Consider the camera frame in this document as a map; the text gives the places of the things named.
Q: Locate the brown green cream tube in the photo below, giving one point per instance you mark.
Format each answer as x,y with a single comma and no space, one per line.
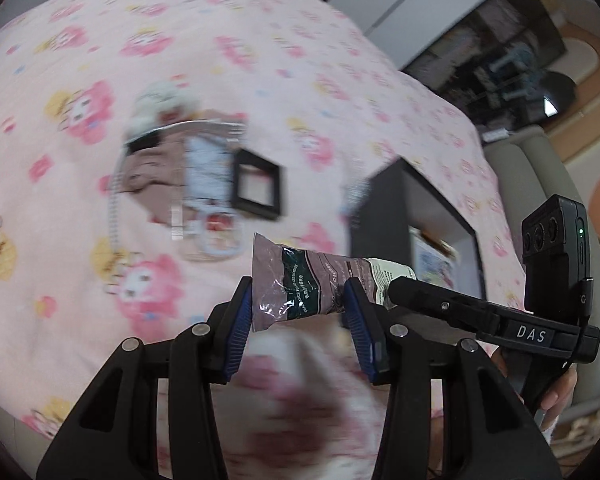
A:
300,280

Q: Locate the black storage box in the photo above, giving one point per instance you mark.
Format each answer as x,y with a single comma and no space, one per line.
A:
380,210

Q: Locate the grey sofa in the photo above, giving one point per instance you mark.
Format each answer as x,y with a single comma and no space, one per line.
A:
530,175

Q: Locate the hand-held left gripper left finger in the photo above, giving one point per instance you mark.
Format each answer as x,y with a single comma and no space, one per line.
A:
240,330

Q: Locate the dark shelf unit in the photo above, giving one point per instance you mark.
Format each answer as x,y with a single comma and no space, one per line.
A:
505,50

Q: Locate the black framed mirror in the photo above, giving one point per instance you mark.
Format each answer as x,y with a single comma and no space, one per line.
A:
240,180

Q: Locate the pink cartoon printed blanket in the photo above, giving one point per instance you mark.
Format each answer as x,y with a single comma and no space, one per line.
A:
230,35

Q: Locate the cartoon printed packet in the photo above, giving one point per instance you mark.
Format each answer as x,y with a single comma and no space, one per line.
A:
430,260

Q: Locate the pink white fuzzy cloth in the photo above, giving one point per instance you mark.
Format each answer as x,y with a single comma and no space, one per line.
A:
300,400

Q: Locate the white blue packet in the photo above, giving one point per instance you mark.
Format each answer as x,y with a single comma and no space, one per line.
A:
205,170

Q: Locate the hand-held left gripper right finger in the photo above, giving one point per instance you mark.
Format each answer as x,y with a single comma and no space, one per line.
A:
362,330

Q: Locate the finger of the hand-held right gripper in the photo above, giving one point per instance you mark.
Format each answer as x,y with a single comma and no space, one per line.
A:
440,305

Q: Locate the clear zip pouch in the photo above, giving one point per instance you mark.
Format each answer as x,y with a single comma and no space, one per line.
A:
145,175

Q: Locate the person's right hand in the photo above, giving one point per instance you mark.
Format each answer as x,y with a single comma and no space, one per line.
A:
560,390

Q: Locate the white cabinet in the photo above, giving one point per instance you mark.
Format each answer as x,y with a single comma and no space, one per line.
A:
410,5

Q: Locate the white plush pompom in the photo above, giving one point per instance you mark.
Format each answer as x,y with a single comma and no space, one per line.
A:
162,102

